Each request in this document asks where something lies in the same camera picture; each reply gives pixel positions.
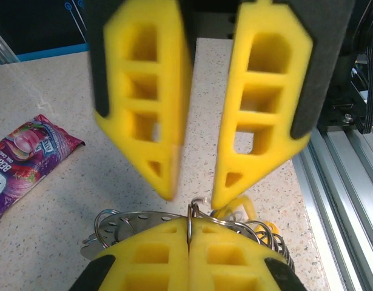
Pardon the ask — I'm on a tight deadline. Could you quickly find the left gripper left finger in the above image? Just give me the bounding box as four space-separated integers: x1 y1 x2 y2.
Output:
69 216 190 291

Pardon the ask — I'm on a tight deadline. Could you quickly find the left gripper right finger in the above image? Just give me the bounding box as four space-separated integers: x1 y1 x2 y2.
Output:
189 217 308 291

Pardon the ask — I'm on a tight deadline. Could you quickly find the metal keyring chain bundle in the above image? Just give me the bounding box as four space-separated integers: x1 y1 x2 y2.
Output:
81 196 296 273

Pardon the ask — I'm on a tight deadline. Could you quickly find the yellow capped key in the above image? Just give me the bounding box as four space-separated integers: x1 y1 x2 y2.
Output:
216 196 256 225

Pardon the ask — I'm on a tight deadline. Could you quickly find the purple candy bag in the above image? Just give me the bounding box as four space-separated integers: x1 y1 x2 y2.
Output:
0 113 86 230

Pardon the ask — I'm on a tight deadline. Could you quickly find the black flat cable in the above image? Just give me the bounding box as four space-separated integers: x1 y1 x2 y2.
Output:
354 45 373 134

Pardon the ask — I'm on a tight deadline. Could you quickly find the aluminium frame post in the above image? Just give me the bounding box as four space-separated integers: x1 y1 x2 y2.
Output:
0 24 22 66

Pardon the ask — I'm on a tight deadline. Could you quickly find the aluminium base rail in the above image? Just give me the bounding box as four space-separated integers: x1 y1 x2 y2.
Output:
292 90 373 291

